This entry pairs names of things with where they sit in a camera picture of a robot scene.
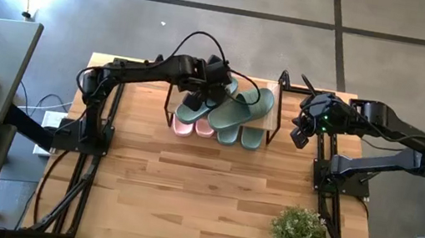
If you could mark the small white scrap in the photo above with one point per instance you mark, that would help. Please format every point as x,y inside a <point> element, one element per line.
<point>163,23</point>

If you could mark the dark green slide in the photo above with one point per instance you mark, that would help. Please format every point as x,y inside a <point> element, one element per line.
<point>192,114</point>
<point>239,112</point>

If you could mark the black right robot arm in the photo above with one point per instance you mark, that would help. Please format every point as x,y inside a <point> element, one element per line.
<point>379,163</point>

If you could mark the white power strip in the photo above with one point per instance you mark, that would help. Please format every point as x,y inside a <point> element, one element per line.
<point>52,120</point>

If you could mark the wooden shelf with black frame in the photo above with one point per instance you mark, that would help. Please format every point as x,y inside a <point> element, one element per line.
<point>268,123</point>

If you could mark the teal slide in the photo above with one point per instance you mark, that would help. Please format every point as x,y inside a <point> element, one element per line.
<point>227,136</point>
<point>251,139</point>

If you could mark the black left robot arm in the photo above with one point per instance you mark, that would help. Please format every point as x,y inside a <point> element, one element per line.
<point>97,110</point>

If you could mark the black angled bar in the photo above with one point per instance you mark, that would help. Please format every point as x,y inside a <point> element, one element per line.
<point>26,125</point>

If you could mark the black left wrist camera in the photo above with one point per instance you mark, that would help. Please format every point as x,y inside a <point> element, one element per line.
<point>192,101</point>

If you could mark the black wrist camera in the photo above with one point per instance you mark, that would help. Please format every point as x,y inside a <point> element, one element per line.
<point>299,138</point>
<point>192,101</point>

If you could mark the pink slide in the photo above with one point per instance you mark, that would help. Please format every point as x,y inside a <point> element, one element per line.
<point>182,128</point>
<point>204,129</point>

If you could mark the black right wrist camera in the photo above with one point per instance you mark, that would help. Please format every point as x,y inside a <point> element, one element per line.
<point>299,138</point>

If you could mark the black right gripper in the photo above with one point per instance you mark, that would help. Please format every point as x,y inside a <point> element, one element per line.
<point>323,114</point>

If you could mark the black metal rig frame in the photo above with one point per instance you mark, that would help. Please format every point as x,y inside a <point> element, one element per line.
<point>324,203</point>

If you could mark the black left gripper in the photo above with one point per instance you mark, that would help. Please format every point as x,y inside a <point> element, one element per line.
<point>206,78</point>

